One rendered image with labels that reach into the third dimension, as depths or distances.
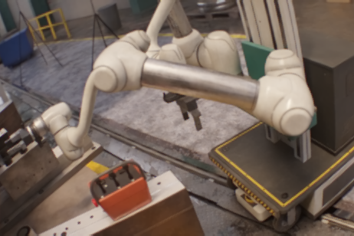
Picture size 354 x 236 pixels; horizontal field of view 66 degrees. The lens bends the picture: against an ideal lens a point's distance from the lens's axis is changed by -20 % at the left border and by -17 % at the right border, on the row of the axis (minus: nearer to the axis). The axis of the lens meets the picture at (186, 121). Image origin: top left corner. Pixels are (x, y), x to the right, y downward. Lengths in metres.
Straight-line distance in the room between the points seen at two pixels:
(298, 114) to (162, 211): 0.59
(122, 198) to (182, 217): 0.27
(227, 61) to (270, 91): 0.59
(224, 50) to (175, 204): 0.76
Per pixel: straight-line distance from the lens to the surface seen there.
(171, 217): 1.23
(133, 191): 1.10
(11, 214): 2.23
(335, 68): 1.47
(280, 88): 1.03
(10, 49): 10.42
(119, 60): 1.04
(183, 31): 1.66
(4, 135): 2.10
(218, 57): 1.57
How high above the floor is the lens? 1.45
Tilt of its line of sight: 30 degrees down
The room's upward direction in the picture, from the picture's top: 18 degrees counter-clockwise
